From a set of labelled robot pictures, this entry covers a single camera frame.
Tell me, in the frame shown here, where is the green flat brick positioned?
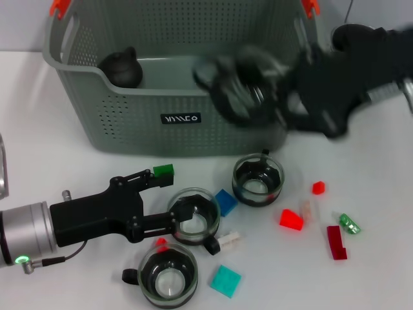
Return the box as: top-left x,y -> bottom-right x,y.
153,163 -> 175,178

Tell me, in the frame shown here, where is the dark clay teapot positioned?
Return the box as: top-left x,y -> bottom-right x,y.
97,46 -> 143,88

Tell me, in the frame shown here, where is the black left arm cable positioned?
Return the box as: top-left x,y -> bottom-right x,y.
21,240 -> 88,275

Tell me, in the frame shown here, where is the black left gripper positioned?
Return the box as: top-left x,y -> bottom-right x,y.
49,169 -> 194,249

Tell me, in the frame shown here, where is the teal square brick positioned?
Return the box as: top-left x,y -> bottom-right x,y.
209,264 -> 243,298

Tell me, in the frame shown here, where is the white brick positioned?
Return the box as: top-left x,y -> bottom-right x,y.
216,229 -> 243,249

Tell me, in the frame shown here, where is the green transparent brick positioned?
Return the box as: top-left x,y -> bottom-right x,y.
338,212 -> 361,234

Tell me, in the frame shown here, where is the dark red long brick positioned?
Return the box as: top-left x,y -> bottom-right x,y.
327,225 -> 348,261

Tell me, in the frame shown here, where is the blue square brick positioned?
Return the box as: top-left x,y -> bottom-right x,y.
214,189 -> 239,217

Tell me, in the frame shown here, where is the glass teapot with black lid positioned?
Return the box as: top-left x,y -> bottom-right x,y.
330,23 -> 388,49

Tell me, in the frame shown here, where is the glass teacup with black base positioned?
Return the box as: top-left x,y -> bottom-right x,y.
121,242 -> 199,307
167,187 -> 222,256
192,45 -> 290,126
231,149 -> 286,207

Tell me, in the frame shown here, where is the orange-red slope brick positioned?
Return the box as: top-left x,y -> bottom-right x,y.
279,209 -> 305,231

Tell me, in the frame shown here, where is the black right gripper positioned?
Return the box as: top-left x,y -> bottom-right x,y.
264,28 -> 413,140

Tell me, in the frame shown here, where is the grey perforated storage bin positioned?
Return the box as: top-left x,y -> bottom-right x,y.
41,0 -> 325,158

